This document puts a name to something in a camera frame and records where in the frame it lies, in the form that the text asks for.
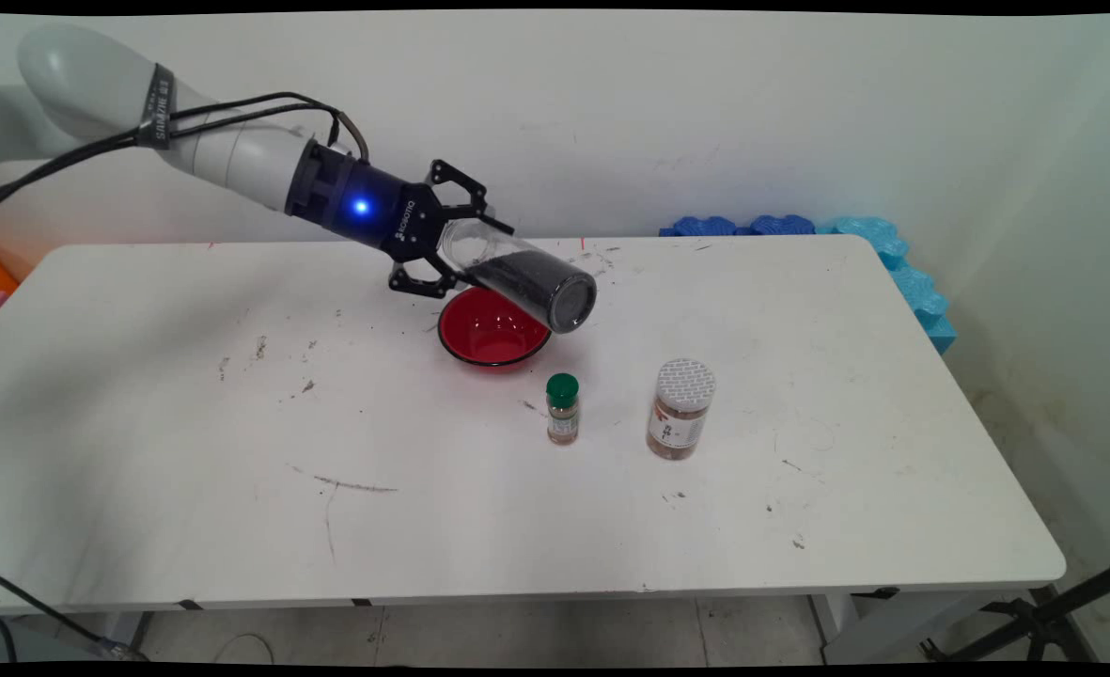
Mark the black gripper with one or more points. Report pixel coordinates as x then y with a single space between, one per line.
367 207

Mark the clear jar of black seeds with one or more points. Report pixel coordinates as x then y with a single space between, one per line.
536 282

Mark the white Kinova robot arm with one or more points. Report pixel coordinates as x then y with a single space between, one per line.
94 85

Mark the red bowl with black rim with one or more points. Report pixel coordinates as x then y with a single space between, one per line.
484 334

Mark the green-capped spice bottle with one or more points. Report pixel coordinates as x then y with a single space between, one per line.
563 414

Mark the dark blue foam block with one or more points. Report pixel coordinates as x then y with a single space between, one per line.
782 226
700 227

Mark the white-capped jar of nuts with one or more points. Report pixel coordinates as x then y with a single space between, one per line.
679 423

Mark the cyan foam block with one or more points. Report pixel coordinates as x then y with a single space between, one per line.
926 306
869 240

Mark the black tripod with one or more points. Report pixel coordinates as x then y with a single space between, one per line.
1043 621

